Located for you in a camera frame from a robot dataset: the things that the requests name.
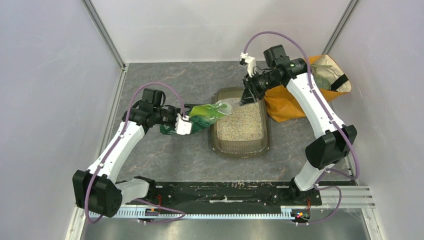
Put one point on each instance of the white toothed cable strip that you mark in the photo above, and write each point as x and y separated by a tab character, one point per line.
142	212

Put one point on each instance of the black bag clip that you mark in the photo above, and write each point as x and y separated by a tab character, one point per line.
190	106

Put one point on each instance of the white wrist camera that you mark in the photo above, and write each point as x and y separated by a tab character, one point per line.
249	62
183	126

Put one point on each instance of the aluminium front frame rail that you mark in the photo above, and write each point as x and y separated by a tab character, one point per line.
344	195

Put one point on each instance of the brown translucent litter box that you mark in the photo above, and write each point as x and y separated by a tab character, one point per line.
244	133

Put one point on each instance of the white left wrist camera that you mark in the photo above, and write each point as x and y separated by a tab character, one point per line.
183	126

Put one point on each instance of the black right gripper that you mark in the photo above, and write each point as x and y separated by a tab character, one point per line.
251	94

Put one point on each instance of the aluminium frame post left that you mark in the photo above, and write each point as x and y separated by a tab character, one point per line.
96	18

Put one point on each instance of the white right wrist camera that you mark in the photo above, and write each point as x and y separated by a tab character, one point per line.
249	62

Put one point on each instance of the green cat litter bag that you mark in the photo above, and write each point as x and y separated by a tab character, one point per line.
202	117

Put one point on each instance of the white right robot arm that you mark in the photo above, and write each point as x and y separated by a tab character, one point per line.
333	139

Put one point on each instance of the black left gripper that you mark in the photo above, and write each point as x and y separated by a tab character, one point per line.
175	111

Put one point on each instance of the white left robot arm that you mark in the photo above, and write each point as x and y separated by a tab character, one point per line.
97	189

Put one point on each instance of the aluminium frame post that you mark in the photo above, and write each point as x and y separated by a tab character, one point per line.
96	18
345	17

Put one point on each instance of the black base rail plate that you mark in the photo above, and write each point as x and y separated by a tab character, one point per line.
226	208

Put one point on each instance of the clear plastic scoop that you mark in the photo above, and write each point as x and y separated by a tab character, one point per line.
228	105

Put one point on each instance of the aluminium frame post right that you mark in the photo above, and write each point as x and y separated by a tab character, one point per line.
345	17

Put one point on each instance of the orange paper tote bag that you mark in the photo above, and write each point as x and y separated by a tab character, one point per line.
331	80

